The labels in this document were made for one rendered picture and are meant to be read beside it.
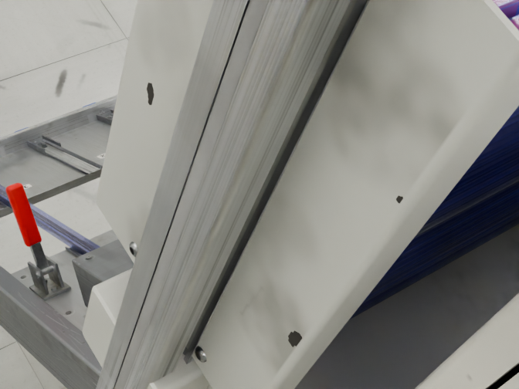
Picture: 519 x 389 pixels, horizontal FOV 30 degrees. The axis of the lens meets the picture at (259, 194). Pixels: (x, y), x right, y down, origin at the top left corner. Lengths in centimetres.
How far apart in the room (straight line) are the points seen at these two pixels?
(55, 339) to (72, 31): 168
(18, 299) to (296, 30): 67
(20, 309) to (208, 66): 61
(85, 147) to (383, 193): 102
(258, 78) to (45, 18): 218
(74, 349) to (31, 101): 155
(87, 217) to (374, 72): 188
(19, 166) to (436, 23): 107
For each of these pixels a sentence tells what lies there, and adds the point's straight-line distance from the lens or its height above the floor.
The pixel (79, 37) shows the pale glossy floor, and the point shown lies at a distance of 246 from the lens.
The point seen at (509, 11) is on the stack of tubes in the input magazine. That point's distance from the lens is 35.
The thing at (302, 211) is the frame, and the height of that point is 157.
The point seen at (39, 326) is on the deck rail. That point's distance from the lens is 88.
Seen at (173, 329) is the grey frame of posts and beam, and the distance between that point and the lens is 47.
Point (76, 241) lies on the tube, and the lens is 101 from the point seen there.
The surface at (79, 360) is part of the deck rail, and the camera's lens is 81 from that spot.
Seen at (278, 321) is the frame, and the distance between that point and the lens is 43.
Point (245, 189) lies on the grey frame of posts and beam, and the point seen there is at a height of 158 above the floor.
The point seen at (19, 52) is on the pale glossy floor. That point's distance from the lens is 241.
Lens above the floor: 188
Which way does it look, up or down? 56 degrees down
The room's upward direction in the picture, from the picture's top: 26 degrees clockwise
